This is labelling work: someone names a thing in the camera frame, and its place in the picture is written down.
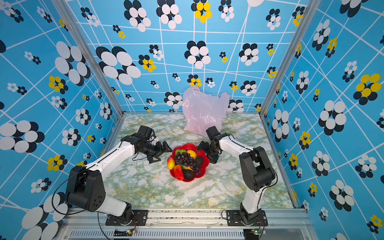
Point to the aluminium corner post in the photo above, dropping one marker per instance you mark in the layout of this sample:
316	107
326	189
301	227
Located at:
78	36
289	54

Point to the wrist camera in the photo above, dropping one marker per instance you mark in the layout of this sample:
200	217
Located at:
212	132
146	131

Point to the pink translucent plastic bag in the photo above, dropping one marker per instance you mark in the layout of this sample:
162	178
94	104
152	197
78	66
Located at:
203	111

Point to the green fruit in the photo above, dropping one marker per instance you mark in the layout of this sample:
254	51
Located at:
180	152

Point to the left aluminium corner post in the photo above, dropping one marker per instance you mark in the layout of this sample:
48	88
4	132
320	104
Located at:
78	36

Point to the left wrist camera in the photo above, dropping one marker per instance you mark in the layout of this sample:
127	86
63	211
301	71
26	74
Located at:
146	131

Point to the aluminium front rail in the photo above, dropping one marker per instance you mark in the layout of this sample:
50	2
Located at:
190	224

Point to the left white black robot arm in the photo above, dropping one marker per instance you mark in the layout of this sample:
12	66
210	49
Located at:
85	188

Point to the red yellow mango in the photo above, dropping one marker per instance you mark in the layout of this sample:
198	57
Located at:
171	163

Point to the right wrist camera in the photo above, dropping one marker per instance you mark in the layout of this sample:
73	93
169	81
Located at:
212	132

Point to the right aluminium corner post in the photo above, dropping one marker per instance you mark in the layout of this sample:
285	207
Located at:
289	54

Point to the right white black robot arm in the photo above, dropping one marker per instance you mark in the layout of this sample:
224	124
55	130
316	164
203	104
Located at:
257	172

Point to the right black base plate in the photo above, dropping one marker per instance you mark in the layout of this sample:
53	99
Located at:
240	218

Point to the dark avocado rear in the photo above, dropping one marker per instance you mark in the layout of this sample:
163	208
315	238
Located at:
199	161

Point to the dark purple grape bunch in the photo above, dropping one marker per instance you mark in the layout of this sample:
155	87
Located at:
187	162

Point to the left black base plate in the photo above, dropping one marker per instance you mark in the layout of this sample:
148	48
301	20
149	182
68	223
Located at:
134	218

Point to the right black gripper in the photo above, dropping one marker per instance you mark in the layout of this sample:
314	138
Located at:
205	145

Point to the dark avocado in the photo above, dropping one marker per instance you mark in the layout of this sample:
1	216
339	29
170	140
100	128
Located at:
199	161
188	174

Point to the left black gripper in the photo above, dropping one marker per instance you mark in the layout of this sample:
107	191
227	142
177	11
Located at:
150	158

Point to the red flower-shaped plate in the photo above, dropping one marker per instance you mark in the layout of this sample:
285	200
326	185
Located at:
200	153

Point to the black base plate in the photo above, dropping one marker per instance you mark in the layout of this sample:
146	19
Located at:
240	218
134	218

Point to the dark avocado front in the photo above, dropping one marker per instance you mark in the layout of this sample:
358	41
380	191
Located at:
188	174

